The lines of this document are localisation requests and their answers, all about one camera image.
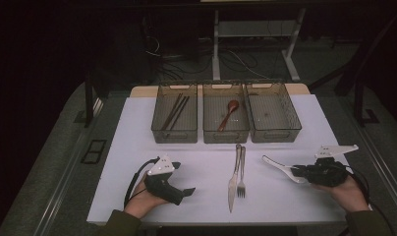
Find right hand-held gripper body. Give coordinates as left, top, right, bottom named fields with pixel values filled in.
left=306, top=144, right=360, bottom=188

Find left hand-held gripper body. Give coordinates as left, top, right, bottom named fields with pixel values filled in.
left=143, top=154, right=185, bottom=207

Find steel table knife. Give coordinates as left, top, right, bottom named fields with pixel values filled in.
left=227, top=144, right=242, bottom=214

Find black chopstick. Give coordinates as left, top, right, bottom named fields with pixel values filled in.
left=170, top=96, right=191, bottom=131
left=168, top=95, right=189, bottom=131

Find brown wooden chopstick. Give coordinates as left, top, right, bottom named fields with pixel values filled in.
left=163, top=93, right=185, bottom=131
left=160, top=92, right=183, bottom=131

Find steel fork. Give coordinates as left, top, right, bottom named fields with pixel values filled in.
left=236, top=146, right=248, bottom=199

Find smoky clear plastic bin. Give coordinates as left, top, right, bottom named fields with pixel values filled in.
left=201, top=82, right=251, bottom=145
left=150, top=82, right=199, bottom=145
left=245, top=81, right=303, bottom=144

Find brown wooden spoon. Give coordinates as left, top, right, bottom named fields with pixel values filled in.
left=217, top=99, right=240, bottom=133

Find person's left hand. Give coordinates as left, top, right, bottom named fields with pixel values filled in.
left=123, top=178, right=170, bottom=219

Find person's right hand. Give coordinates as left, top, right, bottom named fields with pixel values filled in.
left=312, top=175, right=371, bottom=213

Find white table board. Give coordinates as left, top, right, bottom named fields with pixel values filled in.
left=86, top=93, right=379, bottom=226

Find dark metal stand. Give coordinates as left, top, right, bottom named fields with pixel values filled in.
left=333, top=9, right=397, bottom=127

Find white metal stand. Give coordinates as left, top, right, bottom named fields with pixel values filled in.
left=211, top=8, right=308, bottom=83

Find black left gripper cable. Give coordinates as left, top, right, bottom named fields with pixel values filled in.
left=122, top=156, right=161, bottom=209

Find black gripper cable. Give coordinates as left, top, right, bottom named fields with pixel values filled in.
left=345, top=165, right=372, bottom=206
left=122, top=156, right=161, bottom=209

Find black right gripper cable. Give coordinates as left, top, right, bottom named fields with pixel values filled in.
left=345, top=165, right=372, bottom=206

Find metal floor rail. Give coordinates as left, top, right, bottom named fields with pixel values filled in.
left=347, top=111, right=397, bottom=214
left=32, top=97, right=104, bottom=236

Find bundle of floor cables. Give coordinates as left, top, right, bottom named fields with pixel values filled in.
left=142, top=33, right=273, bottom=82

